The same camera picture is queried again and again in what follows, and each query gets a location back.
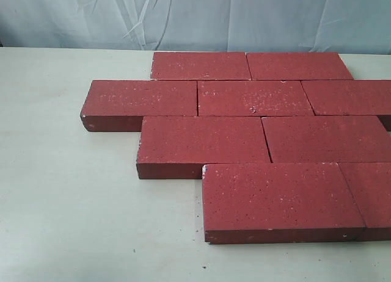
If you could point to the red back right brick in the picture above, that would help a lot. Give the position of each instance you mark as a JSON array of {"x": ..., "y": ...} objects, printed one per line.
[{"x": 297, "y": 66}]

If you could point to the red top brick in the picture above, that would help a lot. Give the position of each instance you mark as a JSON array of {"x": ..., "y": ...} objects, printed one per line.
[{"x": 121, "y": 105}]

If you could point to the red middle right brick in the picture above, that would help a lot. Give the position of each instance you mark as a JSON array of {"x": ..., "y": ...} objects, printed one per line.
[{"x": 350, "y": 97}]

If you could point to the red third row brick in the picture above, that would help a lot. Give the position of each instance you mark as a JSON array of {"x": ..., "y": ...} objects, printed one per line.
[{"x": 327, "y": 139}]

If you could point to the red front left brick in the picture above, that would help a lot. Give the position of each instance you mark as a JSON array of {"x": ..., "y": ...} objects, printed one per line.
[{"x": 278, "y": 203}]

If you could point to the white backdrop curtain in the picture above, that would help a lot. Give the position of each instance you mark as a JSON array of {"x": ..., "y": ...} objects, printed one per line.
[{"x": 344, "y": 26}]

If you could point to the red front right brick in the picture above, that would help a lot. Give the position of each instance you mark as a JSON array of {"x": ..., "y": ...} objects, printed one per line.
[{"x": 369, "y": 183}]

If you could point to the red back left brick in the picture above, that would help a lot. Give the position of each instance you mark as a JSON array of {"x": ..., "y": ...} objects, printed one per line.
[{"x": 200, "y": 66}]

